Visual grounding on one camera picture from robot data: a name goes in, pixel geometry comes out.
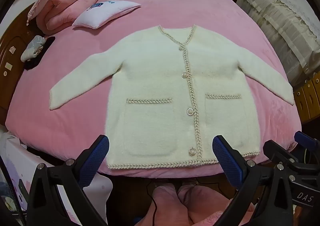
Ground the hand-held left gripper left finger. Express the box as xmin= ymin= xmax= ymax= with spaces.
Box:
xmin=26 ymin=134 xmax=110 ymax=226

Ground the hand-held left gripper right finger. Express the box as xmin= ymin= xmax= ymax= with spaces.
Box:
xmin=212 ymin=135 xmax=293 ymax=226

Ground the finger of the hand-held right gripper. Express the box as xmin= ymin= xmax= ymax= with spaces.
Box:
xmin=294 ymin=130 xmax=320 ymax=152
xmin=263 ymin=140 xmax=300 ymax=167

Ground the white fluffy cardigan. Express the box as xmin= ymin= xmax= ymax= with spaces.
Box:
xmin=49 ymin=24 xmax=295 ymax=170

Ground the pink bed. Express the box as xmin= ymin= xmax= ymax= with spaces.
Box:
xmin=5 ymin=0 xmax=299 ymax=179

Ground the beige lace covered furniture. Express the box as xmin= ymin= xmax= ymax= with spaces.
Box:
xmin=236 ymin=0 xmax=320 ymax=84

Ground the brown wooden headboard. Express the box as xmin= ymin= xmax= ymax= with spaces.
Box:
xmin=0 ymin=3 xmax=42 ymax=111

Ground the white printed pillow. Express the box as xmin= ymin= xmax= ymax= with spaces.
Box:
xmin=72 ymin=0 xmax=142 ymax=30

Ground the pink folded quilt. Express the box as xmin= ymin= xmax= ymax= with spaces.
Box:
xmin=36 ymin=0 xmax=99 ymax=33

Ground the black cable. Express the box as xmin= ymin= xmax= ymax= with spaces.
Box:
xmin=146 ymin=180 xmax=160 ymax=226

